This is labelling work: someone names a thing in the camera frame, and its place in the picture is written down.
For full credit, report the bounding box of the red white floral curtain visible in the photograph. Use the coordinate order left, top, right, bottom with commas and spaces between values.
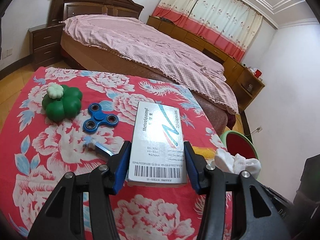
153, 0, 263, 61

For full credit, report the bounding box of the red bin green rim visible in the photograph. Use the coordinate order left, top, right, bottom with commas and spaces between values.
220, 130, 259, 159

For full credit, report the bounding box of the long wooden cabinet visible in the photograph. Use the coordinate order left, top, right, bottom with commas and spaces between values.
147, 16, 244, 87

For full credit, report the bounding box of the red cup on shelf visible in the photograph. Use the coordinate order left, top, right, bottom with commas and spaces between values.
254, 69, 262, 78

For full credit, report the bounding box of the blue fidget spinner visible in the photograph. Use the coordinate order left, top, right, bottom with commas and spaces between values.
82, 103, 119, 134

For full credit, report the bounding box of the pink bed quilt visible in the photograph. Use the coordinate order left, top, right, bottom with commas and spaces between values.
63, 15, 239, 114

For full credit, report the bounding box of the white crumpled tissue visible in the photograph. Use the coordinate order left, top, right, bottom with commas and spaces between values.
214, 148, 261, 179

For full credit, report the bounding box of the dark wooden headboard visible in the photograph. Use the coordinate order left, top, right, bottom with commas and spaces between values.
48, 0, 144, 25

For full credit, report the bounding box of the wooden corner shelf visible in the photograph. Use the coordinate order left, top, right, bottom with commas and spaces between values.
231, 68, 265, 113

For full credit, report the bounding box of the dark wooden nightstand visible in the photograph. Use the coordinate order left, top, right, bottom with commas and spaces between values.
28, 23, 65, 70

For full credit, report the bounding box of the green clover toy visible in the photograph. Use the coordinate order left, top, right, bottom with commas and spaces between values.
42, 83, 82, 122

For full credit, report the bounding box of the white wall socket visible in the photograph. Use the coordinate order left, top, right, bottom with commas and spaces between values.
257, 126, 263, 133

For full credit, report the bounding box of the white medicine box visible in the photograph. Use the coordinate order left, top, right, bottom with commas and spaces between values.
127, 101, 187, 187

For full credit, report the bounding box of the red floral table cloth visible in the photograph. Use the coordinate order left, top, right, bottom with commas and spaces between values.
1, 67, 222, 239

